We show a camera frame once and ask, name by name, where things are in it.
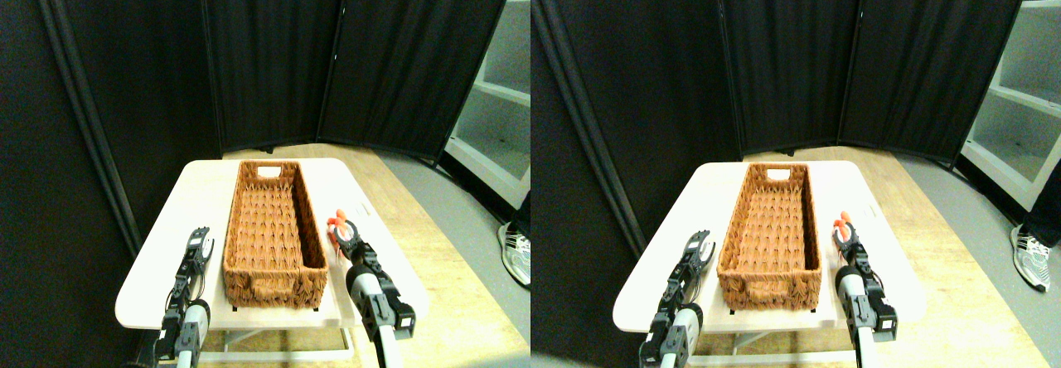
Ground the orange plush toy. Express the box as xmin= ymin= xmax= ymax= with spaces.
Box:
xmin=327 ymin=208 xmax=350 ymax=263
xmin=831 ymin=210 xmax=855 ymax=261

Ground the low white table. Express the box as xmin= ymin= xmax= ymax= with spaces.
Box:
xmin=613 ymin=161 xmax=928 ymax=366
xmin=114 ymin=158 xmax=430 ymax=363

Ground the brown wicker basket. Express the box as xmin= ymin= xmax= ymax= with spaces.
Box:
xmin=221 ymin=160 xmax=330 ymax=311
xmin=717 ymin=162 xmax=824 ymax=312

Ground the black curtain stand pole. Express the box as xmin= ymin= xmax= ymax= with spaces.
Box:
xmin=836 ymin=0 xmax=871 ymax=148
xmin=316 ymin=0 xmax=352 ymax=147
xmin=715 ymin=0 xmax=745 ymax=158
xmin=530 ymin=0 xmax=649 ymax=259
xmin=30 ymin=0 xmax=142 ymax=259
xmin=197 ymin=0 xmax=226 ymax=155

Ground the white shelf unit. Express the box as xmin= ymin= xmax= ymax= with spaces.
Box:
xmin=962 ymin=0 xmax=1061 ymax=213
xmin=444 ymin=0 xmax=531 ymax=212

